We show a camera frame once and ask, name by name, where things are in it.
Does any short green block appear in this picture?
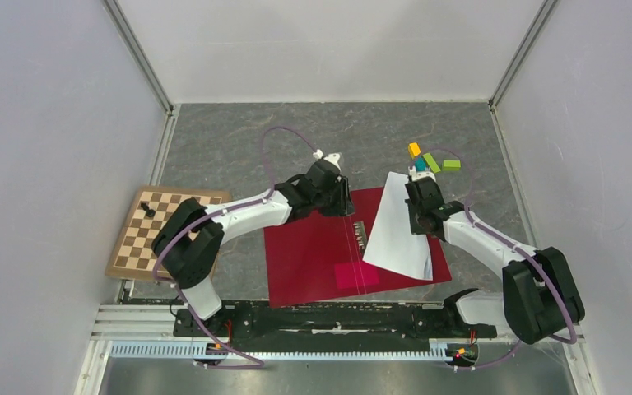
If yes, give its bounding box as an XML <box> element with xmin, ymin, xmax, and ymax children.
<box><xmin>442</xmin><ymin>160</ymin><xmax>462</xmax><ymax>171</ymax></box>

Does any wooden chessboard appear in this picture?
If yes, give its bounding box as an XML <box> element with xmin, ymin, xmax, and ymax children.
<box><xmin>105</xmin><ymin>186</ymin><xmax>232</xmax><ymax>281</ymax></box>

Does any orange block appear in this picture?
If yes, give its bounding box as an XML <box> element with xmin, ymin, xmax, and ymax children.
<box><xmin>407</xmin><ymin>142</ymin><xmax>421</xmax><ymax>160</ymax></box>

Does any black chess piece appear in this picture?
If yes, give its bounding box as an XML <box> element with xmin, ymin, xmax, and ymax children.
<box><xmin>139</xmin><ymin>202</ymin><xmax>156</xmax><ymax>218</ymax></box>

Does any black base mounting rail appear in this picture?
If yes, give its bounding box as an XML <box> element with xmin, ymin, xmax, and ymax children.
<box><xmin>204</xmin><ymin>300</ymin><xmax>497</xmax><ymax>353</ymax></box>

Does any long green block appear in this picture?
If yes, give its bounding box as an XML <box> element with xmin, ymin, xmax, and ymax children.
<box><xmin>422</xmin><ymin>153</ymin><xmax>442</xmax><ymax>174</ymax></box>

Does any white paper sheet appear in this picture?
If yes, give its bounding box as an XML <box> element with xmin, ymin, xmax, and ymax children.
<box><xmin>363</xmin><ymin>172</ymin><xmax>433</xmax><ymax>281</ymax></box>

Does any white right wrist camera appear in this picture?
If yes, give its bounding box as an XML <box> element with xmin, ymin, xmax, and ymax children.
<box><xmin>408</xmin><ymin>166</ymin><xmax>436</xmax><ymax>183</ymax></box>

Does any teal block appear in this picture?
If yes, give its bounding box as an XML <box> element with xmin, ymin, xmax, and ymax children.
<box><xmin>414</xmin><ymin>157</ymin><xmax>428</xmax><ymax>172</ymax></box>

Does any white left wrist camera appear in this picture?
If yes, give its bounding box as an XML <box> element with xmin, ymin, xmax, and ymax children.
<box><xmin>312</xmin><ymin>149</ymin><xmax>342</xmax><ymax>171</ymax></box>

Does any red clip file folder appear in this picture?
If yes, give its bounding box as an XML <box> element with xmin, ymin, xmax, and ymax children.
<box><xmin>263</xmin><ymin>187</ymin><xmax>452</xmax><ymax>309</ymax></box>

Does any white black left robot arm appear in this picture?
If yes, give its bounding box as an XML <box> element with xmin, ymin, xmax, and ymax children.
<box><xmin>151</xmin><ymin>153</ymin><xmax>355</xmax><ymax>336</ymax></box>

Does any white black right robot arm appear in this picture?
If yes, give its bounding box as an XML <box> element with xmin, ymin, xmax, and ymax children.
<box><xmin>363</xmin><ymin>172</ymin><xmax>585</xmax><ymax>344</ymax></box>

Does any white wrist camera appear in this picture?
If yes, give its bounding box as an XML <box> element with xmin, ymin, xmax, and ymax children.
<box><xmin>312</xmin><ymin>149</ymin><xmax>342</xmax><ymax>171</ymax></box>
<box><xmin>408</xmin><ymin>166</ymin><xmax>436</xmax><ymax>183</ymax></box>

